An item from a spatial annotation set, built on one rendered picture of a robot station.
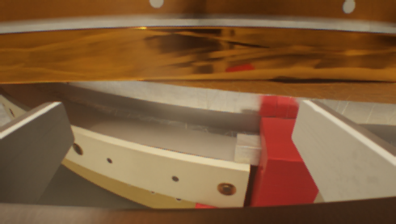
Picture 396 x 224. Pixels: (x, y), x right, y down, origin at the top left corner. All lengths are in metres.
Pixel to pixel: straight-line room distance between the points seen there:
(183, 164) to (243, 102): 0.07
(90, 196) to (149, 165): 0.17
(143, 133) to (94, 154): 0.05
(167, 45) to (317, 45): 0.13
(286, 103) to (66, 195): 0.33
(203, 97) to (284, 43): 0.08
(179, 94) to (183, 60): 0.03
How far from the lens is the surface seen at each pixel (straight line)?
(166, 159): 0.16
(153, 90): 0.19
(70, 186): 0.36
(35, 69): 0.23
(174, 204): 0.25
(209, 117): 0.19
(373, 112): 0.21
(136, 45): 0.18
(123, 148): 0.18
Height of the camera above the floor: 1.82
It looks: 29 degrees down
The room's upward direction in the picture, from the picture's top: straight up
